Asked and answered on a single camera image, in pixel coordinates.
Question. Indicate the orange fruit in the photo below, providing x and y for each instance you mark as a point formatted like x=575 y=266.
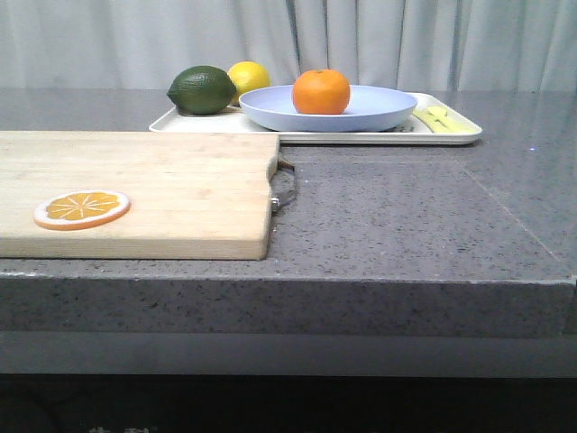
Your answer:
x=321 y=92

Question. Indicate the light blue plate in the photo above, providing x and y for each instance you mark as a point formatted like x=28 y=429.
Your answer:
x=370 y=109

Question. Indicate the cream white tray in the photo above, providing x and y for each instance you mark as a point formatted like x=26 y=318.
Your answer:
x=413 y=131

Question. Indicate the wooden cutting board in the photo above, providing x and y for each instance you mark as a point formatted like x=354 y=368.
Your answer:
x=192 y=195

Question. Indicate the yellow lemon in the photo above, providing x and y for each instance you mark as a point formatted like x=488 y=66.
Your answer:
x=248 y=76

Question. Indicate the green lime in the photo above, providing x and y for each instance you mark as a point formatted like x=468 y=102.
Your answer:
x=201 y=90

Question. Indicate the orange slice toy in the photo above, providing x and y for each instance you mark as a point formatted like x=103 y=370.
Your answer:
x=81 y=209

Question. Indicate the grey curtain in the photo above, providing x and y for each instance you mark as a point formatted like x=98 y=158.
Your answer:
x=413 y=45

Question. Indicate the metal cutting board handle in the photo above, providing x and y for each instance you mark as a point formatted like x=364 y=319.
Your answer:
x=283 y=184

